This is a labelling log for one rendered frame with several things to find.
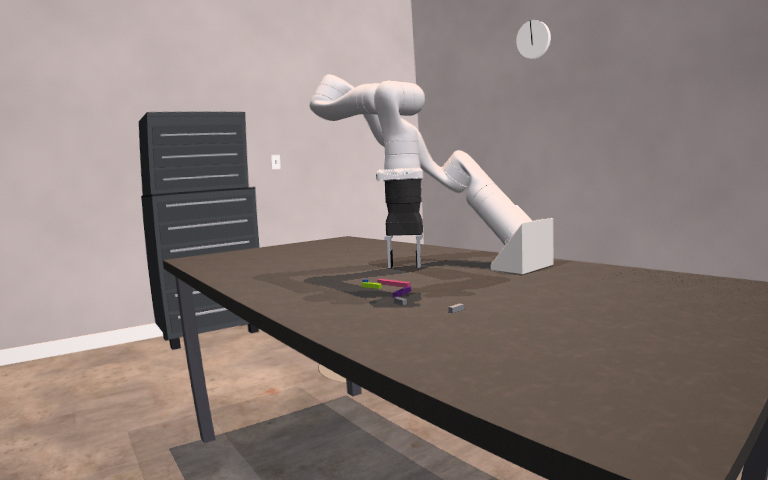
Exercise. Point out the pink rod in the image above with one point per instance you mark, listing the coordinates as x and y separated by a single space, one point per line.
393 283

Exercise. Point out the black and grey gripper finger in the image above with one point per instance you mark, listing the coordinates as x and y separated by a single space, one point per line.
418 257
389 251

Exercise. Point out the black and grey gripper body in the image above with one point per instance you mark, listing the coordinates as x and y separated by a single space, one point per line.
402 175

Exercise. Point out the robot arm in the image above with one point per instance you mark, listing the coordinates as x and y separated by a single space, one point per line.
332 102

